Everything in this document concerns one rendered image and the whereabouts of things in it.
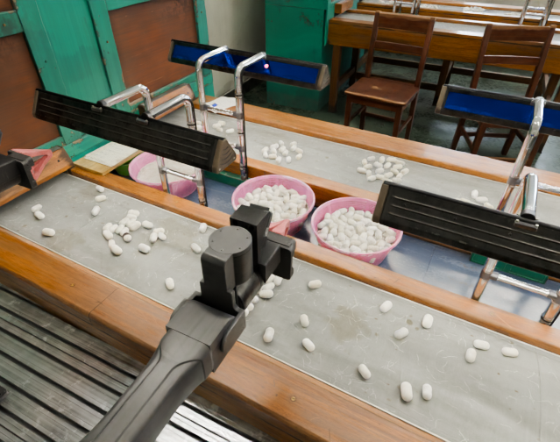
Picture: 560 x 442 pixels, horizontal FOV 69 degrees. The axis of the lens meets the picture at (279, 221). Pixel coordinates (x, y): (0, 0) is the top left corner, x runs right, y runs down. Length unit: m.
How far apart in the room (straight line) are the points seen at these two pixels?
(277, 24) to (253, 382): 3.23
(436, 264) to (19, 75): 1.37
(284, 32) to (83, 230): 2.78
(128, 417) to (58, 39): 1.30
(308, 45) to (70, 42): 2.39
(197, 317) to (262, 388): 0.36
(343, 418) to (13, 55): 1.32
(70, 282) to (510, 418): 1.02
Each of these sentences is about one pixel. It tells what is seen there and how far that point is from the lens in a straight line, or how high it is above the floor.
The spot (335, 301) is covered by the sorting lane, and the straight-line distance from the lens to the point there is 1.03.
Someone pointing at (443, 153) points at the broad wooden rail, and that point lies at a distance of 1.66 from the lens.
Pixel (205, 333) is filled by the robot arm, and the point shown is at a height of 1.10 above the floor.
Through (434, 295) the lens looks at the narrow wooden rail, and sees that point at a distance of 1.06.
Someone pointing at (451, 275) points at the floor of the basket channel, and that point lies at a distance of 1.26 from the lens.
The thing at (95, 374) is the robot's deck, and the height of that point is 0.67.
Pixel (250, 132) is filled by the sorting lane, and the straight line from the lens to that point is 1.76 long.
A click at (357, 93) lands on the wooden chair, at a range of 2.98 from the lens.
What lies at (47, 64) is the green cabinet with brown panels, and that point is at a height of 1.11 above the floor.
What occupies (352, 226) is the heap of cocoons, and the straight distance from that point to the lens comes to 1.24.
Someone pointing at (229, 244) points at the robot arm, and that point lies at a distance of 0.52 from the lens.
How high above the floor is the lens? 1.52
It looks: 39 degrees down
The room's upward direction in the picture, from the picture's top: straight up
